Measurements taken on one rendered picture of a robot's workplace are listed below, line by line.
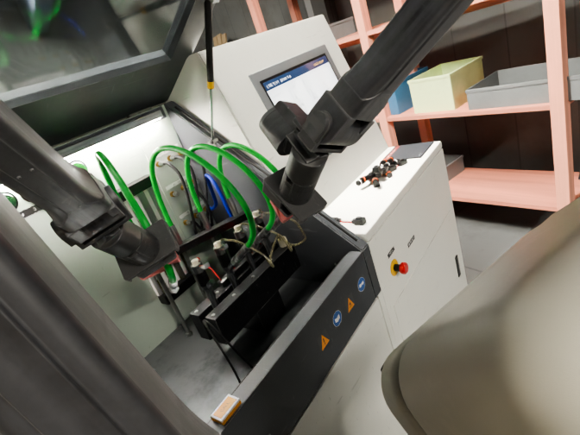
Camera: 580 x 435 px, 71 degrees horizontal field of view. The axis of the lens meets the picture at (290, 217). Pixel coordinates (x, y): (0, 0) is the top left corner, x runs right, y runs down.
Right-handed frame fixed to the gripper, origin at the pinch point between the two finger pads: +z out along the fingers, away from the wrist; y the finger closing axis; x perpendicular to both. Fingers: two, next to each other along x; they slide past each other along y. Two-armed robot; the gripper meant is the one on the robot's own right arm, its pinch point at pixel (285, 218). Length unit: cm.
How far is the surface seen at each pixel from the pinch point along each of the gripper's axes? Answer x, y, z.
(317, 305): -3.3, -14.2, 22.0
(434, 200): -78, -10, 47
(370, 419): -7, -44, 52
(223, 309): 11.6, 0.1, 32.1
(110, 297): 30, 25, 48
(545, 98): -182, -4, 47
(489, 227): -188, -36, 137
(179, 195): -2, 41, 44
